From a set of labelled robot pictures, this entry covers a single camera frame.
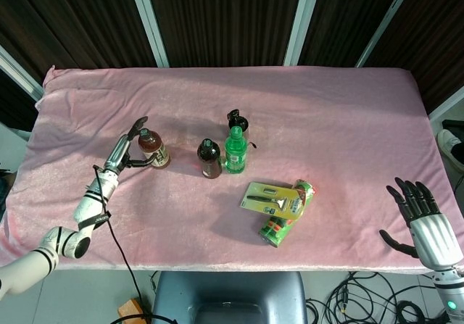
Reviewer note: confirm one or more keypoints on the steel cup with black lid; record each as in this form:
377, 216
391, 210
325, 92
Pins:
240, 121

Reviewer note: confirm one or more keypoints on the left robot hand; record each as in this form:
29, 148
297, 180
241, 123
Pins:
121, 150

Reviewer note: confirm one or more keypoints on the white sneaker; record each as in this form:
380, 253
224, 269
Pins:
451, 146

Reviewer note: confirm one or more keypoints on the green plastic bottle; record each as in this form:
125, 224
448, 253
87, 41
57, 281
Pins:
235, 153

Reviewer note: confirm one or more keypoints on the pink table cloth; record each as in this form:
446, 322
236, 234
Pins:
181, 211

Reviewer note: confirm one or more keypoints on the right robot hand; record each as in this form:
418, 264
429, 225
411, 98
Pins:
426, 226

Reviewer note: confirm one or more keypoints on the red tea bottle white label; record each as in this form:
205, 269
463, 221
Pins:
155, 150

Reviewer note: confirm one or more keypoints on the green snack canister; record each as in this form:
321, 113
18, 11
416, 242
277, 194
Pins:
281, 226

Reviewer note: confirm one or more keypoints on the dark brown drink bottle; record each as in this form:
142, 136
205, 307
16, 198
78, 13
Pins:
209, 159

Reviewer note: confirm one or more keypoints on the grey plastic chair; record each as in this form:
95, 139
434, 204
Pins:
228, 298

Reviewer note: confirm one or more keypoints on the yellow razor blister pack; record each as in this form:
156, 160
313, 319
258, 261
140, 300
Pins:
273, 199

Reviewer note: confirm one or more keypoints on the orange foot pedal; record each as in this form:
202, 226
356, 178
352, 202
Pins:
129, 307

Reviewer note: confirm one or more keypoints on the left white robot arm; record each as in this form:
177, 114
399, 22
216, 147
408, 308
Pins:
58, 237

